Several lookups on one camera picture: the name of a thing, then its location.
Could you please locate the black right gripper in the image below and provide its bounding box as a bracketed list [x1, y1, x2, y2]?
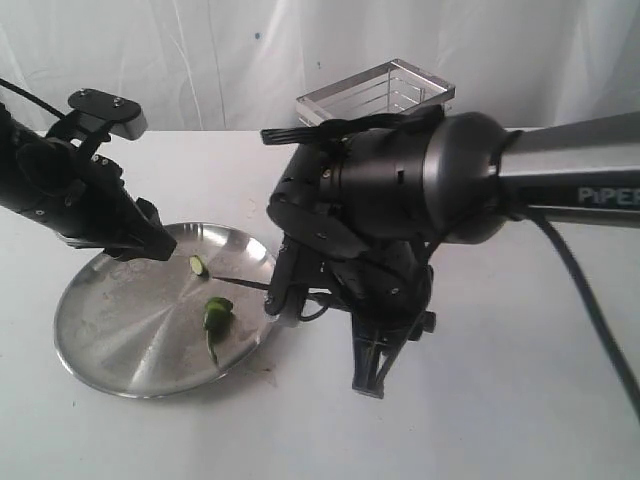
[299, 239, 435, 398]

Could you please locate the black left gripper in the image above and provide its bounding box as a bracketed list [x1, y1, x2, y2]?
[29, 145, 177, 262]

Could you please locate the green chili pepper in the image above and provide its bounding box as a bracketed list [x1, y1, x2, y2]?
[203, 297, 234, 366]

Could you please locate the black handled knife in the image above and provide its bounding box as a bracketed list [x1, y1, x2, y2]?
[211, 275, 270, 291]

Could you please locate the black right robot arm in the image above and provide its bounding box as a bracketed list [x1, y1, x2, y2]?
[261, 106, 639, 398]

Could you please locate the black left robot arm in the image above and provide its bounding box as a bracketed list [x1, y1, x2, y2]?
[1, 95, 177, 261]

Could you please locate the green cucumber slice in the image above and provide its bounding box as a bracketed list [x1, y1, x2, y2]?
[189, 255, 209, 278]

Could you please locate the round steel plate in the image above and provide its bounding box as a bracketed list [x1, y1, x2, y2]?
[54, 222, 275, 398]

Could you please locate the white backdrop curtain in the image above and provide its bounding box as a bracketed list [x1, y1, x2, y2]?
[1, 1, 639, 130]

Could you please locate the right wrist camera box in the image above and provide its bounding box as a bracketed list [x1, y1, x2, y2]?
[264, 236, 304, 327]

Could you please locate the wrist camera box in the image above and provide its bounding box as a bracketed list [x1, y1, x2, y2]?
[68, 88, 148, 141]
[264, 236, 304, 327]

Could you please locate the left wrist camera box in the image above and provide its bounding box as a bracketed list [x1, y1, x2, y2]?
[68, 88, 148, 141]

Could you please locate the black cable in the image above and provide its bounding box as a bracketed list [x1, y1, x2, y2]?
[0, 76, 71, 121]

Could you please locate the chrome wire utensil holder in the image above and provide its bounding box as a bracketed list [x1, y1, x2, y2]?
[296, 59, 455, 126]

